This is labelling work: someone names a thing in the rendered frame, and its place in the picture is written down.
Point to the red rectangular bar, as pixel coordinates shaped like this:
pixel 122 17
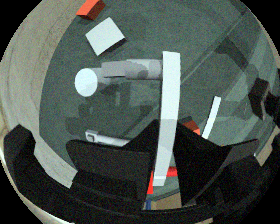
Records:
pixel 150 186

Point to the orange-red box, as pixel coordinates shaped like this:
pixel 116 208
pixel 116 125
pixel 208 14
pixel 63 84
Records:
pixel 192 125
pixel 90 9

